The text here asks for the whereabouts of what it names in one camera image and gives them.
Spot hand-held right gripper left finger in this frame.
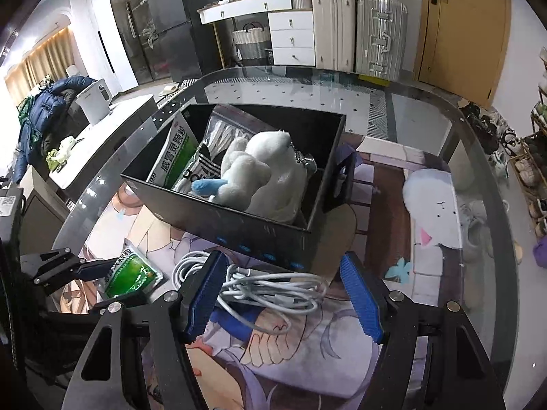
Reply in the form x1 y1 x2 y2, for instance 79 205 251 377
60 250 230 410

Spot purple bag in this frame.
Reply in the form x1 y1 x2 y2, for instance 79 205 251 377
532 236 547 270

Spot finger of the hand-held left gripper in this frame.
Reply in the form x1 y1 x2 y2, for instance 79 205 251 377
19 248 112 296
40 301 112 339

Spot white charging cable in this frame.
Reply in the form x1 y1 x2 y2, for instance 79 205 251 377
171 250 328 336

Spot beige curtain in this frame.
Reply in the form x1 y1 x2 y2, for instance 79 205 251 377
4 26 82 104

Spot woven laundry basket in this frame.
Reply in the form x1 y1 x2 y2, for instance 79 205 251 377
232 23 273 63

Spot dark grey refrigerator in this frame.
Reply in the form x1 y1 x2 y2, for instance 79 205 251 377
143 0 204 82

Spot green medicine packet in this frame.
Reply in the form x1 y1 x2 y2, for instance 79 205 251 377
146 111 200 189
102 238 165 302

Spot wooden shoe rack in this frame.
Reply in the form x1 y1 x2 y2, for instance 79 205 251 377
513 64 547 241

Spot bagged white shoelaces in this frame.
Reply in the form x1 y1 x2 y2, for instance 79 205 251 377
173 108 275 194

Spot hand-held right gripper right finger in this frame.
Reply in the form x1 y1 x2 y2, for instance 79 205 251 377
339 250 509 410

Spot white dresser with drawers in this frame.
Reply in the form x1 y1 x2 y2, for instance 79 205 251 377
199 0 315 67

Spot white electric kettle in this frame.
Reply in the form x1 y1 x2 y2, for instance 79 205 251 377
75 78 113 124

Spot wooden door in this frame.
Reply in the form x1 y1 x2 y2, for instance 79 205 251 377
414 0 512 110

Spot green and white plush toy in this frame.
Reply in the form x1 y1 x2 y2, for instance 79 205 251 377
46 136 76 172

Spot grey cabinet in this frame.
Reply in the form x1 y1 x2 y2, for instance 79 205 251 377
19 186 75 248

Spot cream suitcase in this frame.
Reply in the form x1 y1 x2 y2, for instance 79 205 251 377
312 0 357 73

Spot silver suitcase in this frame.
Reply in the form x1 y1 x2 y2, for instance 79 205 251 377
356 0 408 81

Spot blue down jacket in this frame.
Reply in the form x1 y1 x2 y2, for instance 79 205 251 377
13 76 97 185

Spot pile of shoes on floor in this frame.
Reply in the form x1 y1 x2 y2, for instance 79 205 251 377
457 100 523 265

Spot rows of shoes on rack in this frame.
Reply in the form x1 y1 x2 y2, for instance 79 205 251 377
515 68 547 240

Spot glass door cabinet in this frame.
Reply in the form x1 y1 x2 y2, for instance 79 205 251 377
105 0 155 93

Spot printed anime desk mat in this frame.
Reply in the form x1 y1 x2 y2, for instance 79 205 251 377
60 137 466 410

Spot black storage box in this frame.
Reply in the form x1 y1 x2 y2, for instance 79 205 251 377
120 103 356 275

